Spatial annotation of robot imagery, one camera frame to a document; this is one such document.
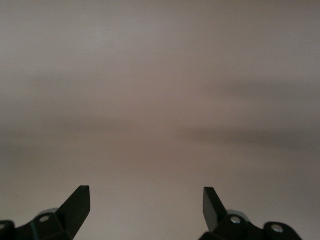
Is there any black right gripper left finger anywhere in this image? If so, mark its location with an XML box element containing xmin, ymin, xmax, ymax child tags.
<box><xmin>0</xmin><ymin>185</ymin><xmax>91</xmax><ymax>240</ymax></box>

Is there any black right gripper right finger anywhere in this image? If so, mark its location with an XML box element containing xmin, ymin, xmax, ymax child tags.
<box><xmin>201</xmin><ymin>186</ymin><xmax>303</xmax><ymax>240</ymax></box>

